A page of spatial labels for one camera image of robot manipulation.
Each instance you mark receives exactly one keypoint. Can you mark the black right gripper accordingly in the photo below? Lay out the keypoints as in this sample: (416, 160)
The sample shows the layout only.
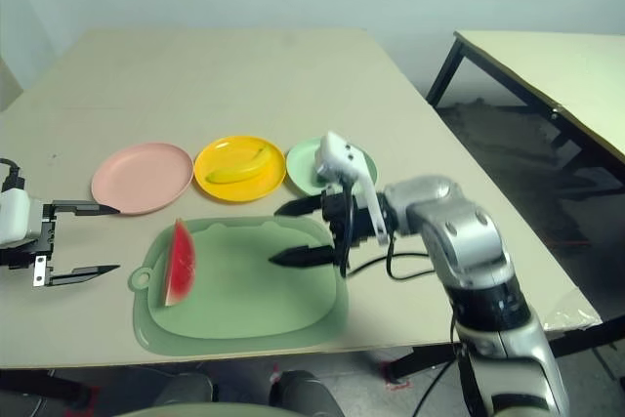
(361, 221)

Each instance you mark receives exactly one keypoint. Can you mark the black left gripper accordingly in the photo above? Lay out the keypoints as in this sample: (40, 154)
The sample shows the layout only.
(44, 236)

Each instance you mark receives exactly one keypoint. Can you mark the yellow toy banana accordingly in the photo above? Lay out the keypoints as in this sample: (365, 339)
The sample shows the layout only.
(239, 170)

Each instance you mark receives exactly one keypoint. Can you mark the toy watermelon slice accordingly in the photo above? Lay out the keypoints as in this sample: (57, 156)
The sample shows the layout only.
(180, 265)

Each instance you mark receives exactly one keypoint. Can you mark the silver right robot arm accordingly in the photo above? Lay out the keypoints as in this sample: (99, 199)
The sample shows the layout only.
(478, 251)

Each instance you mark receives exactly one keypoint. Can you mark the mint green round plate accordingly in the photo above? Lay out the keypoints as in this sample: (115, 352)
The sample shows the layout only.
(300, 168)

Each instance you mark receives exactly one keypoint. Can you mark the yellow round plate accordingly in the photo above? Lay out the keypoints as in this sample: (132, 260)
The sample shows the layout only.
(239, 190)

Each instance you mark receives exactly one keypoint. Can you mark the pink round plate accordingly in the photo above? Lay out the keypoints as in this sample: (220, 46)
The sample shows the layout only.
(141, 178)

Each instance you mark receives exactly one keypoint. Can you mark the green cutting board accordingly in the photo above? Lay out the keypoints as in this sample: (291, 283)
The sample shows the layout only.
(244, 300)

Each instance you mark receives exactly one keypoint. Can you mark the dark right robot leg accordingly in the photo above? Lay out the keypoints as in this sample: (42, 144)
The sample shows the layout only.
(305, 395)

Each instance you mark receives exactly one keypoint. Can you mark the grey left robot leg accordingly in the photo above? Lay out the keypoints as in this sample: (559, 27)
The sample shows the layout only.
(185, 395)

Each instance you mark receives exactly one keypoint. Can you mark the grey-green robot torso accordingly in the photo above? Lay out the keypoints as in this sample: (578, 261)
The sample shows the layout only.
(195, 411)

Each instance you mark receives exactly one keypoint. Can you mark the clear plastic film piece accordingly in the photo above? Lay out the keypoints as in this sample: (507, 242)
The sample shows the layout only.
(571, 312)

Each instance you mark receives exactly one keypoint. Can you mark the beige side table black legs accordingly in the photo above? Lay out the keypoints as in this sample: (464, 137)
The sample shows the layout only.
(561, 65)

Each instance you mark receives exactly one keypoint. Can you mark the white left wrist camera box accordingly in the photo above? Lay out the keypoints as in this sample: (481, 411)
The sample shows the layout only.
(13, 219)

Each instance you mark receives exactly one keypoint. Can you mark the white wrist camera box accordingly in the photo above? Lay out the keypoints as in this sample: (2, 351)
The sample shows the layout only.
(13, 219)
(342, 158)

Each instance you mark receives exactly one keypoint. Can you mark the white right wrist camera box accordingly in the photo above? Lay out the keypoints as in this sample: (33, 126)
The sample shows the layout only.
(342, 158)

